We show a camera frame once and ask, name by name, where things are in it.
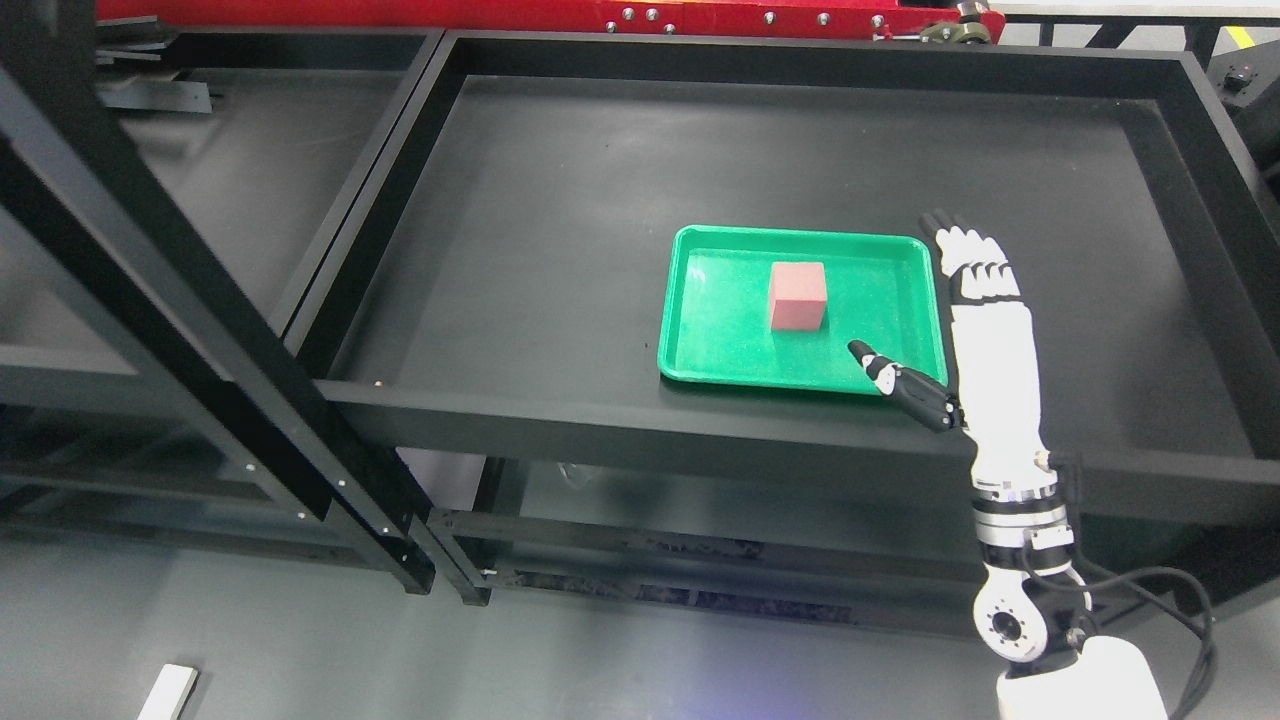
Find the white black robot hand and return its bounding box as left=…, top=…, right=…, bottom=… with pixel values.
left=847, top=211, right=1059, bottom=502

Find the pink foam block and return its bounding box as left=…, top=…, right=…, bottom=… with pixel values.
left=768, top=263, right=828, bottom=332

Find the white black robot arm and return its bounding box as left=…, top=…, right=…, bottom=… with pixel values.
left=972, top=484, right=1169, bottom=719

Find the green plastic tray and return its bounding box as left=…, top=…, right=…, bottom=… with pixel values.
left=657, top=225, right=948, bottom=395

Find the black metal right shelf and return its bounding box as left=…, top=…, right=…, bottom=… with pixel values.
left=282, top=32, right=1277, bottom=607

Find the black metal shelf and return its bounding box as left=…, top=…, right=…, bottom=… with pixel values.
left=0, top=0, right=445, bottom=597
left=282, top=32, right=1277, bottom=607

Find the black metal left shelf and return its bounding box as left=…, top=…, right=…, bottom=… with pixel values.
left=0, top=0, right=445, bottom=597

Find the red metal beam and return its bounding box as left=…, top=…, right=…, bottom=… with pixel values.
left=95, top=1, right=1009, bottom=44

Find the white standing desk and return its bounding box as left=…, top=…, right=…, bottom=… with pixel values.
left=136, top=664, right=200, bottom=720

